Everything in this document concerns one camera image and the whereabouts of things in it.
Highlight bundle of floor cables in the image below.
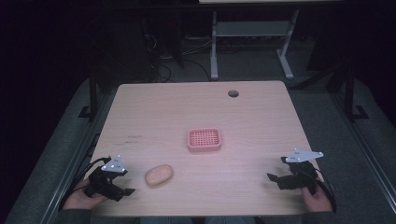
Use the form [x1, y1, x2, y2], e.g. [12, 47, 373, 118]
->
[144, 33, 213, 84]

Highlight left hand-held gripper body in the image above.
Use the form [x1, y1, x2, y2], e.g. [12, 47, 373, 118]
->
[84, 154, 128, 203]

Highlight white metal table frame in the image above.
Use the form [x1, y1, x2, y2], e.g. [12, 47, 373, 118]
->
[209, 8, 301, 81]

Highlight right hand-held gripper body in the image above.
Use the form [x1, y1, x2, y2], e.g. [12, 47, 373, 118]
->
[278, 147, 325, 191]

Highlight person's right hand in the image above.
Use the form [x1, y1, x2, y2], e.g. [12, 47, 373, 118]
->
[300, 183, 333, 214]

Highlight pink soap dish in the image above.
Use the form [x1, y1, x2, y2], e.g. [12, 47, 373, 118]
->
[187, 127, 223, 153]

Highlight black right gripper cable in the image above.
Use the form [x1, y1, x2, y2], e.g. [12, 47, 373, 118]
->
[313, 167, 338, 214]

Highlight black metal stand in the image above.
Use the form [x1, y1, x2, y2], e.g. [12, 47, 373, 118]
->
[77, 66, 101, 121]
[343, 66, 371, 123]

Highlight grey metal rail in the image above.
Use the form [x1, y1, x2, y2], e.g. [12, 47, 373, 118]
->
[38, 90, 118, 224]
[329, 91, 396, 207]

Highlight person's left hand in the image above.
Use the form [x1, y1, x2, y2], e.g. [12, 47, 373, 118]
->
[63, 178, 109, 211]

